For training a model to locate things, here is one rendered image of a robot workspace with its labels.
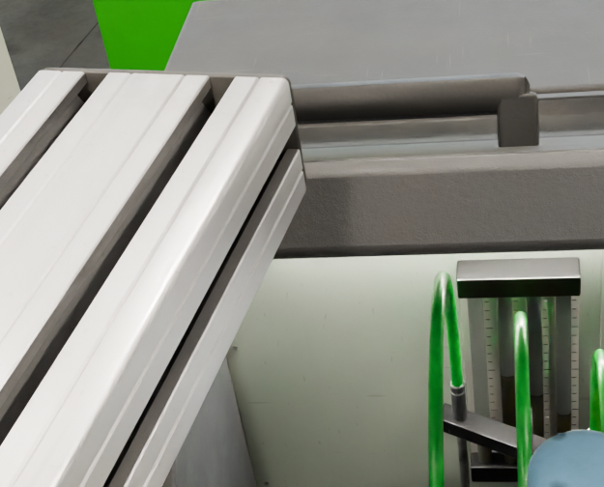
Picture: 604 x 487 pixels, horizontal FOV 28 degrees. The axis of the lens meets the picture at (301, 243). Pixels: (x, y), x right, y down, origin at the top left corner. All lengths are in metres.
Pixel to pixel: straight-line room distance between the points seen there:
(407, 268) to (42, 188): 1.16
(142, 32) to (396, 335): 2.84
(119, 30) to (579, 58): 3.03
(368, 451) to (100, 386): 1.45
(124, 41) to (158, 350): 4.05
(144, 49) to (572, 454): 3.59
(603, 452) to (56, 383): 0.60
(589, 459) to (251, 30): 0.90
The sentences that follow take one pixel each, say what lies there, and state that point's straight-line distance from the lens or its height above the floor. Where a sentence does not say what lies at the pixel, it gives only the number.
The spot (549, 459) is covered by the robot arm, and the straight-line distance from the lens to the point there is 0.84.
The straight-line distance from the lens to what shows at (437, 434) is 1.14.
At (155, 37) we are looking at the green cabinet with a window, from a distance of 4.27.
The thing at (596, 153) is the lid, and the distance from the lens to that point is 0.45.
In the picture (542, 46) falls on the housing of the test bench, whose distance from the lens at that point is 1.47.
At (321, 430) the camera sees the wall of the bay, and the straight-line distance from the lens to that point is 1.71.
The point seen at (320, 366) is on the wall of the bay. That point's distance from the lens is 1.62.
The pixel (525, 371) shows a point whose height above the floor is 1.38.
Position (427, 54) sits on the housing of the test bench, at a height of 1.50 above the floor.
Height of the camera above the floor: 2.22
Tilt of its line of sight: 37 degrees down
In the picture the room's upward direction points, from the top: 10 degrees counter-clockwise
